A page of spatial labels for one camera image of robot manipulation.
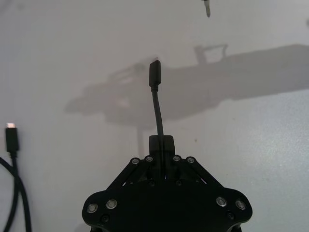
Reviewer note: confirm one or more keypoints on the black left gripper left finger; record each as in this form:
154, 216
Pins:
154, 147

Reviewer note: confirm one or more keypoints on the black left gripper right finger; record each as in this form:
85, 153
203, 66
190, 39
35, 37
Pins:
169, 147

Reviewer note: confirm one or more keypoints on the small white plastic piece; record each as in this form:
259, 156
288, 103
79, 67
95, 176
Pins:
207, 8

